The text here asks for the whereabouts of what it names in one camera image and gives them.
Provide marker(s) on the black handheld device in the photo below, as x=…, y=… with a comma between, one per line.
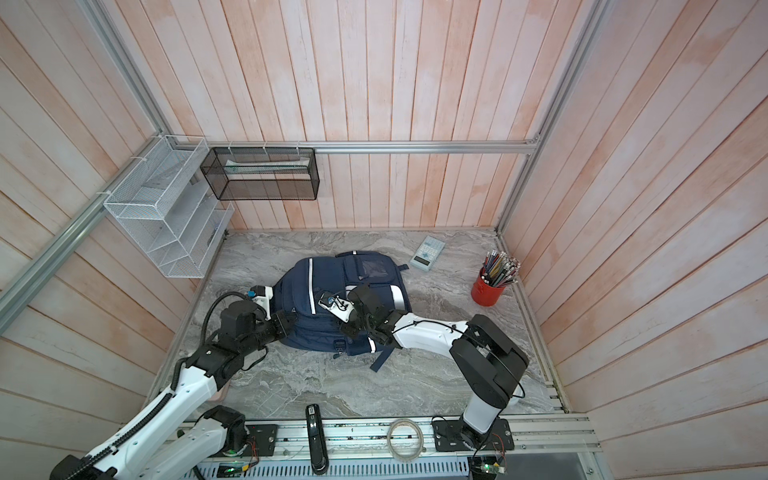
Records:
x=319, y=458

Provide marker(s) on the white wire mesh shelf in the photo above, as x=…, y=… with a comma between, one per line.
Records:
x=168, y=208

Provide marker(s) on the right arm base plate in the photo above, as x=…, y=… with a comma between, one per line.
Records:
x=456, y=435

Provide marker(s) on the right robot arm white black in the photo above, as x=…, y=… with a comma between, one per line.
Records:
x=491, y=363

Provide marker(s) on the red pen holder cup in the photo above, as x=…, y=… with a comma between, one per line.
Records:
x=483, y=293

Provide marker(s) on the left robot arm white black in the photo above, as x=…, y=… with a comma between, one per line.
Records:
x=139, y=449

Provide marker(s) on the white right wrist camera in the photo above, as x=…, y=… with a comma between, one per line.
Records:
x=337, y=306

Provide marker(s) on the black mesh wall basket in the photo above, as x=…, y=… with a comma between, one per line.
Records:
x=262, y=173

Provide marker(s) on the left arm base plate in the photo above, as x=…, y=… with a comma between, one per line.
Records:
x=259, y=441

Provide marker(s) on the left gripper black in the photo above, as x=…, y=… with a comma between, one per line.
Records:
x=283, y=329

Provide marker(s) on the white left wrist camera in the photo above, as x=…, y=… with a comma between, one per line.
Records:
x=262, y=296

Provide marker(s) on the light green calculator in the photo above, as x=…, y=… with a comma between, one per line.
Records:
x=427, y=253

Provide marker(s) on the aluminium front rail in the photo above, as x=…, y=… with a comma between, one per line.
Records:
x=409, y=439

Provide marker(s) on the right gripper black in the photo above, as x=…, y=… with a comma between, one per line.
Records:
x=351, y=330

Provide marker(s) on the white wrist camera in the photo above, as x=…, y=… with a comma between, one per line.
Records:
x=262, y=296
x=337, y=306

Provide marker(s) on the navy blue student backpack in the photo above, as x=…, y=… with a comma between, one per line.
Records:
x=318, y=291

